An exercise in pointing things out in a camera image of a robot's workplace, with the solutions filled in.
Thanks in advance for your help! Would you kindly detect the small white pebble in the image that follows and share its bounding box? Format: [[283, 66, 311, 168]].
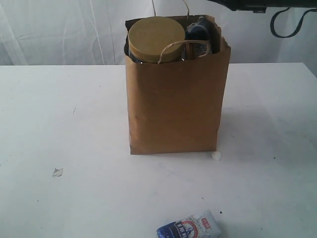
[[211, 151, 222, 161]]

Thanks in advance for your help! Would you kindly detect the plastic nut jar yellow lid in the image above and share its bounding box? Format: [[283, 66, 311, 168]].
[[127, 16, 185, 63]]

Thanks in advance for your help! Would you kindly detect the black beige noodle package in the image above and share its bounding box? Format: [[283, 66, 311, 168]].
[[185, 16, 212, 60]]

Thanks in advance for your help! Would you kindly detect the blue white salt packet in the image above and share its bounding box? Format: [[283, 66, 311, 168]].
[[157, 210, 221, 238]]

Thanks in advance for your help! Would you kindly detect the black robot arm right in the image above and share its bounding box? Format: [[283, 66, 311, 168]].
[[210, 0, 317, 12]]

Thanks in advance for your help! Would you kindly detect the brown paper bag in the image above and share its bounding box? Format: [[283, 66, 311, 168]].
[[125, 15, 231, 155]]

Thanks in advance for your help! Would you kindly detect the small clear plastic scrap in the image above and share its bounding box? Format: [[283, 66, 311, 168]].
[[52, 168, 63, 178]]

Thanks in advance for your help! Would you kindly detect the black cable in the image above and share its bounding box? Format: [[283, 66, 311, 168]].
[[269, 6, 313, 38]]

